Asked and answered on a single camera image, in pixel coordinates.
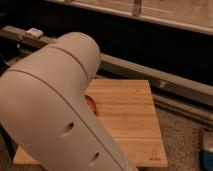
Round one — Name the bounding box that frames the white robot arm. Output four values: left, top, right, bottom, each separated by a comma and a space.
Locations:
0, 32, 138, 171

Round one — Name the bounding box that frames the orange ceramic bowl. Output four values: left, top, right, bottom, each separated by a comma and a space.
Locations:
85, 95, 96, 115

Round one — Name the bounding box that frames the wooden table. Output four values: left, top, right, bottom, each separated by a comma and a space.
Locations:
12, 78, 169, 168

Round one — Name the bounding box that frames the small white box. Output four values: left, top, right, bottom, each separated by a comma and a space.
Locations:
25, 28, 43, 38

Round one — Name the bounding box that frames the blue white container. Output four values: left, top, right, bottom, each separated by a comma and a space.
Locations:
200, 130, 213, 171

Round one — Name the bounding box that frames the grey metal floor rail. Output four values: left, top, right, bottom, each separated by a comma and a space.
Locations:
0, 26, 213, 122

